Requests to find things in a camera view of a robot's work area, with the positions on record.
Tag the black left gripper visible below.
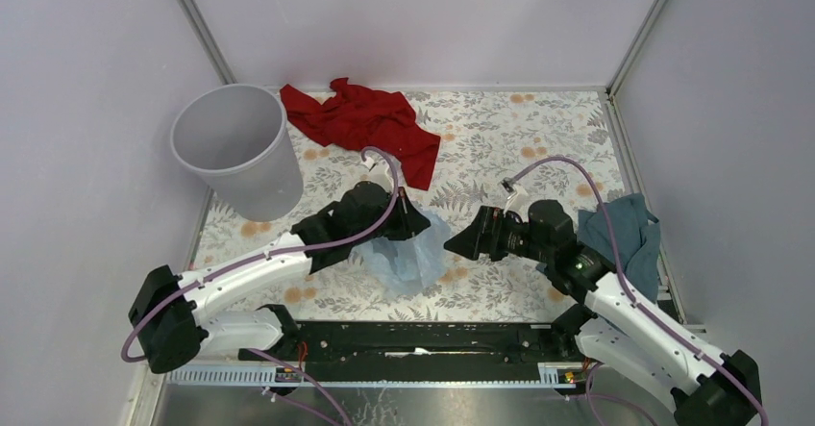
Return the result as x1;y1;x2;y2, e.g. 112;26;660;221
351;186;432;246

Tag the grey slotted cable duct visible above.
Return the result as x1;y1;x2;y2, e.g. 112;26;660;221
166;360;577;389

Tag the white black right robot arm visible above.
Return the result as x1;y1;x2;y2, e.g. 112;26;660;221
444;200;766;425

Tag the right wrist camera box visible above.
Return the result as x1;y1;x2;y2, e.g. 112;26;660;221
501;178;530;214

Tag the teal blue cloth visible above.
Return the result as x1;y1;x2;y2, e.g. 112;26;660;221
574;193;661;302

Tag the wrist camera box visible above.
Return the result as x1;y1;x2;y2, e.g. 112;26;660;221
362;157;394;187
501;178;530;214

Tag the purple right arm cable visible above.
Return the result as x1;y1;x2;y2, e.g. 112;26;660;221
500;155;771;426

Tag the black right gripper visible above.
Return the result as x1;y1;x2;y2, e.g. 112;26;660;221
442;205;553;264

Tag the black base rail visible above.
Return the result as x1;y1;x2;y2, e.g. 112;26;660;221
267;320;584;373

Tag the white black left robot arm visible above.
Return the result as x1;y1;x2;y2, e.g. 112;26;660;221
121;182;432;374

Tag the grey plastic trash bin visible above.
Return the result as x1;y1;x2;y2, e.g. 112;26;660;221
170;84;304;222

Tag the red cloth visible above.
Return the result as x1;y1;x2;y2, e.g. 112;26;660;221
280;78;441;190

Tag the light blue plastic trash bag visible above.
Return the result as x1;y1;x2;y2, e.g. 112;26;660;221
352;210;452;297

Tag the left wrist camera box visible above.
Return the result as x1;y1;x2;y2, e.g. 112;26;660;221
362;157;394;187

